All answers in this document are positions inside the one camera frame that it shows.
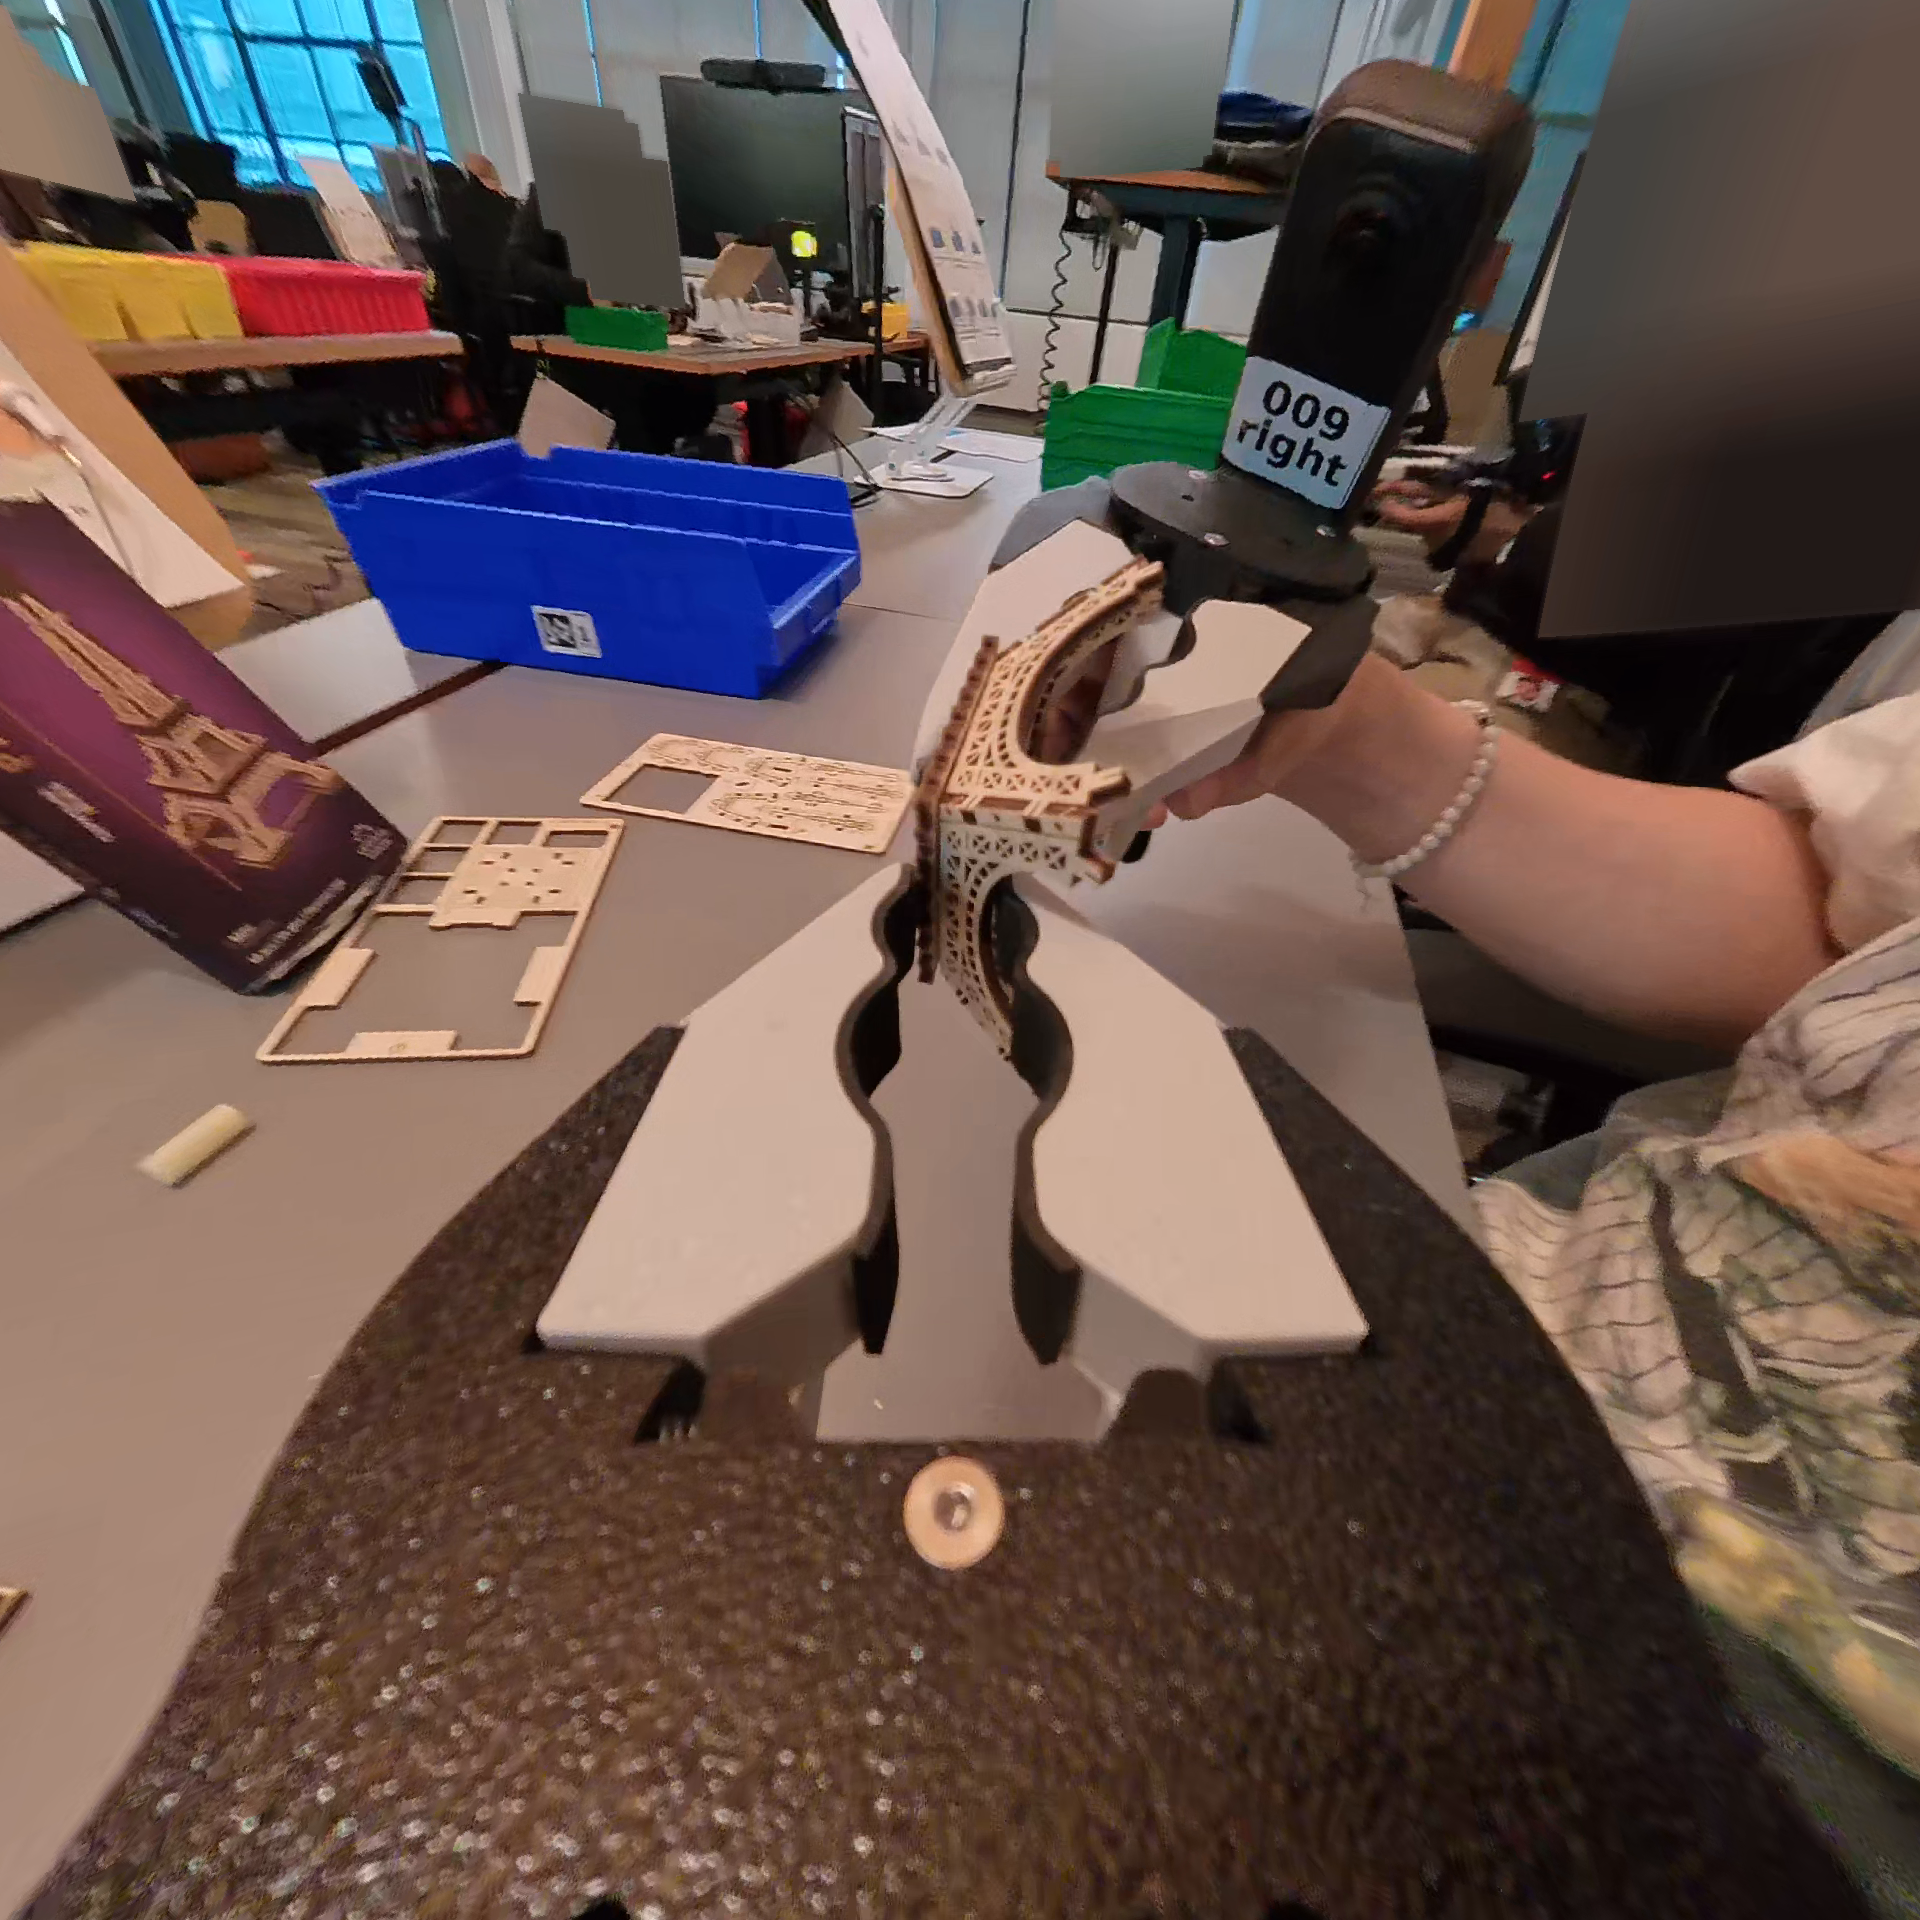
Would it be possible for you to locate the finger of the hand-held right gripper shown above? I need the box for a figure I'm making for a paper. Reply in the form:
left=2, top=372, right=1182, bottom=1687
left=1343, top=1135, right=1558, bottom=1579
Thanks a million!
left=1081, top=608, right=1308, bottom=880
left=914, top=487, right=1145, bottom=784

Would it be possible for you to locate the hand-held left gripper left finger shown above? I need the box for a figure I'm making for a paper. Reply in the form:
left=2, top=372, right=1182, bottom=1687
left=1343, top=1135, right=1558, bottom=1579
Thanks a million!
left=536, top=864, right=920, bottom=1433

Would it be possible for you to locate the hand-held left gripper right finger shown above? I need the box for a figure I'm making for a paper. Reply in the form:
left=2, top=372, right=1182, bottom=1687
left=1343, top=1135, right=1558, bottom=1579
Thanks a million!
left=997, top=880, right=1370, bottom=1431

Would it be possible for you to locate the wooden tower base model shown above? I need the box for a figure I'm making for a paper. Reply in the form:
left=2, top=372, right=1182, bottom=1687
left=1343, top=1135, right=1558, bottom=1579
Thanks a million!
left=906, top=558, right=1167, bottom=1058

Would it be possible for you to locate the person's right forearm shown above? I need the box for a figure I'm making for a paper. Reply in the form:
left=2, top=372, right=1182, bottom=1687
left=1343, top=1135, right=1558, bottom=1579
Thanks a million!
left=1357, top=704, right=1854, bottom=1040

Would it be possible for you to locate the wooden standing desk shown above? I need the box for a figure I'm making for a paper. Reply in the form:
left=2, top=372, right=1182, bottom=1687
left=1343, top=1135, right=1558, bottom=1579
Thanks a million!
left=1050, top=162, right=1293, bottom=390

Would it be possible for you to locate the grey desk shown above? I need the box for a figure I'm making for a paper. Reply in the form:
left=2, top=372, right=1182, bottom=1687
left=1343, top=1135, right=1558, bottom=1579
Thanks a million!
left=0, top=428, right=1478, bottom=1920

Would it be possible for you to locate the person's right hand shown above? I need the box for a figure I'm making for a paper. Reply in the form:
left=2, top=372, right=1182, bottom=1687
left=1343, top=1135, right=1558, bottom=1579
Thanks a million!
left=1156, top=642, right=1485, bottom=878

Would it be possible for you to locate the wooden sheet with small parts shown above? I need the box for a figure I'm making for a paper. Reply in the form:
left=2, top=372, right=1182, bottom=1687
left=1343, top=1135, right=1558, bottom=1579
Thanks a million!
left=576, top=730, right=920, bottom=857

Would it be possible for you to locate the wooden sheet with empty cutouts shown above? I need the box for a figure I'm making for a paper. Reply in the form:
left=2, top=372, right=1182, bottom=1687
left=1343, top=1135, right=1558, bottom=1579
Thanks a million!
left=255, top=813, right=628, bottom=1067

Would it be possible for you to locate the wooden work table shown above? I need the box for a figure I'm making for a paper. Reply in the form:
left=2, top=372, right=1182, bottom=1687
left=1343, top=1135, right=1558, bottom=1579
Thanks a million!
left=509, top=334, right=929, bottom=377
left=90, top=328, right=465, bottom=375

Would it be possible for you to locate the printed instruction sheet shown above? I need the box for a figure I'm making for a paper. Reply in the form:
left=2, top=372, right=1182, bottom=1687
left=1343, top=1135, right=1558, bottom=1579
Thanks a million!
left=0, top=337, right=240, bottom=611
left=828, top=0, right=1022, bottom=394

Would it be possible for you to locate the blue plastic bin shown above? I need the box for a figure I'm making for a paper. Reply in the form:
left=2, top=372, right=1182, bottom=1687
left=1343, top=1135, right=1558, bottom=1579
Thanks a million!
left=314, top=437, right=865, bottom=702

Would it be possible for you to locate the black monitor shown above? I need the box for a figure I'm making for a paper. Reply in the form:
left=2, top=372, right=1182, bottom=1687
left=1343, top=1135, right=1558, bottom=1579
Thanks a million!
left=660, top=75, right=879, bottom=288

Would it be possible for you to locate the pale wax stick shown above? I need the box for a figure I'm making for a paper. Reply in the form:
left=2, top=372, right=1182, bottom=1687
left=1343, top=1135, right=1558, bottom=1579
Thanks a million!
left=138, top=1099, right=255, bottom=1189

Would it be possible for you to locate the person's patterned shirt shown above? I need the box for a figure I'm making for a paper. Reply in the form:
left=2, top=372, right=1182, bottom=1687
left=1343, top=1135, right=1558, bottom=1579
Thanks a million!
left=1465, top=608, right=1920, bottom=1920

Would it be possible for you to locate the purple tower kit box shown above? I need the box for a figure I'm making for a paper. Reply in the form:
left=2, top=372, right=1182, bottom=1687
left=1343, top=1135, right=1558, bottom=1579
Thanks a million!
left=0, top=501, right=412, bottom=994

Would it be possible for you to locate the row of red bins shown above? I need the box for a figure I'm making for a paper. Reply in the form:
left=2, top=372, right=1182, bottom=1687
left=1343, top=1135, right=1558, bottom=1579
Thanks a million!
left=223, top=253, right=435, bottom=339

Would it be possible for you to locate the row of yellow bins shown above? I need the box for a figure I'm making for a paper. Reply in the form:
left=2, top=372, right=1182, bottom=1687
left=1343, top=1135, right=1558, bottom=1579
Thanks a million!
left=13, top=237, right=246, bottom=341

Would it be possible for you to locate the pearl bracelet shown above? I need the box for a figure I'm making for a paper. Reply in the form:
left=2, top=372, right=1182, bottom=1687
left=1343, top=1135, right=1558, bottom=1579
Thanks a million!
left=1349, top=697, right=1503, bottom=884

